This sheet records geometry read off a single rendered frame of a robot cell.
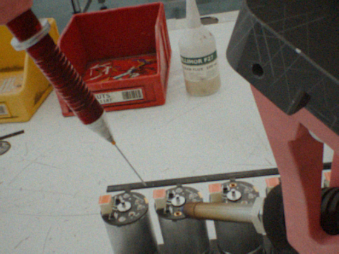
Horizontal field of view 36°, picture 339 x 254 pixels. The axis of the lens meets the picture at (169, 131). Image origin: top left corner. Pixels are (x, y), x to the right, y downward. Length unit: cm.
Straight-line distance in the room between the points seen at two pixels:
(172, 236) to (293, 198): 12
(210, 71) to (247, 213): 28
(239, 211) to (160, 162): 20
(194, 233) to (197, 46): 23
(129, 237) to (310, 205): 13
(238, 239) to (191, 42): 24
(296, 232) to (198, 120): 29
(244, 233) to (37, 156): 24
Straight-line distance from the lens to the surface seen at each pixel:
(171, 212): 26
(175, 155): 41
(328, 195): 18
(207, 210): 23
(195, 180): 28
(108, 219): 27
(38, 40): 20
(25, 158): 46
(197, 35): 47
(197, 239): 27
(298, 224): 17
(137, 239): 27
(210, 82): 48
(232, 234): 27
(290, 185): 16
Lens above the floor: 98
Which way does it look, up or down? 31 degrees down
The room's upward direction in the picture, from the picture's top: 11 degrees counter-clockwise
